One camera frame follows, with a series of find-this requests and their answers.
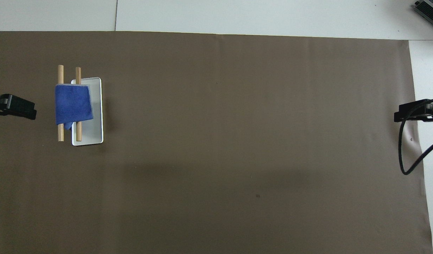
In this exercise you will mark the blue towel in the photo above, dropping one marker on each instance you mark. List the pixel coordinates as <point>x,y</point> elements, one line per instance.
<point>73,104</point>

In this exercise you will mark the white rack with wooden rods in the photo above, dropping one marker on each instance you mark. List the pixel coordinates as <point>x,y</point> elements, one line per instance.
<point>95,118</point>

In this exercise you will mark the grey metal power supply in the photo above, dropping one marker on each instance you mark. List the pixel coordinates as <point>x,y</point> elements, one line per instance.
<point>431,8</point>

